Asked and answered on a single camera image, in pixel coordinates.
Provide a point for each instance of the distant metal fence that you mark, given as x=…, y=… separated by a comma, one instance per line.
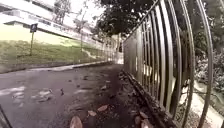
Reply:
x=108, y=50

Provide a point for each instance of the concrete kerb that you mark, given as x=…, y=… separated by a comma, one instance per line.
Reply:
x=66, y=67

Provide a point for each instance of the large dark tree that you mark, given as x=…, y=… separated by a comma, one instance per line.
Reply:
x=123, y=15

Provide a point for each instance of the grey metal railing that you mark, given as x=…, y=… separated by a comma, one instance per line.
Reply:
x=163, y=60

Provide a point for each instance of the dark asphalt path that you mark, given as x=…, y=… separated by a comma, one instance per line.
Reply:
x=60, y=83

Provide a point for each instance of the grass slope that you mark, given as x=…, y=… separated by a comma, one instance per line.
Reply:
x=50, y=51

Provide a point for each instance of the blue sign on pole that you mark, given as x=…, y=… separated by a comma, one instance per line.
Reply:
x=33, y=28

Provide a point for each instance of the white building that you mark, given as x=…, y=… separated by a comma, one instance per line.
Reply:
x=36, y=15

